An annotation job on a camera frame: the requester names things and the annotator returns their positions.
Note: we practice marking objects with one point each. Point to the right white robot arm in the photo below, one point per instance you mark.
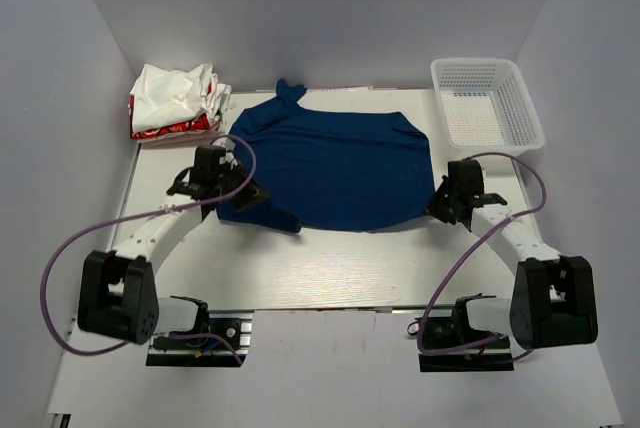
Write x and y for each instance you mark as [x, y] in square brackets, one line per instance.
[553, 298]

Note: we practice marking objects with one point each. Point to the white perforated plastic basket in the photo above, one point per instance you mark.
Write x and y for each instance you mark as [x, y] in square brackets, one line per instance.
[485, 106]

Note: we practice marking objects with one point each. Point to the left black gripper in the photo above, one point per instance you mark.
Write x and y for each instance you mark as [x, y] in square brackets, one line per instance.
[251, 196]

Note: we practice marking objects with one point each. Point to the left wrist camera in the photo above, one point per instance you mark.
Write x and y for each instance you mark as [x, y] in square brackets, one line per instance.
[224, 142]

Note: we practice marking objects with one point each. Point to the white and red t shirt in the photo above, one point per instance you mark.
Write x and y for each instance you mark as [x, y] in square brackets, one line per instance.
[174, 105]

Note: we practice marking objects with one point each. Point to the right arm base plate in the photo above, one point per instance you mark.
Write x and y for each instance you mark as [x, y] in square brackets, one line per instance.
[445, 351]

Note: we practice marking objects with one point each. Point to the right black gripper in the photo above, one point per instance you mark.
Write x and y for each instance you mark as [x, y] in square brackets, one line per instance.
[434, 205]

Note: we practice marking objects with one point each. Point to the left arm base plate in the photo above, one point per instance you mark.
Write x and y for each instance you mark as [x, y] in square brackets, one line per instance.
[228, 347]

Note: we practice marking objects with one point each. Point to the blue t shirt with print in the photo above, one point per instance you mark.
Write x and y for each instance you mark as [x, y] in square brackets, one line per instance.
[340, 171]

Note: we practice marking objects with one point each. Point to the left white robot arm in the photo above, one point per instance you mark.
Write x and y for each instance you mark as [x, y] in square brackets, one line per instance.
[118, 296]

